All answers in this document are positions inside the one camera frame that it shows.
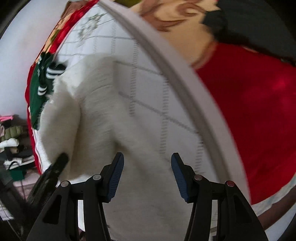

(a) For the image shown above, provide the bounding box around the white diamond floral cloth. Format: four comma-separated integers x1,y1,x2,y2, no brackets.
36,1,250,197

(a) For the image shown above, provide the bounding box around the red floral blanket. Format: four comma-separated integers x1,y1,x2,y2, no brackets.
25,1,295,229

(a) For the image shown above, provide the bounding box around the clothes rack with garments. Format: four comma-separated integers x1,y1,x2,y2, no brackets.
1,115,39,220

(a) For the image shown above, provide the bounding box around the green striped garment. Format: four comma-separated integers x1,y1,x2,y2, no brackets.
29,52,66,130

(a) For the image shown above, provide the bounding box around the white fluffy sweater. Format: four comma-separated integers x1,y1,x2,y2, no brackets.
38,54,191,240

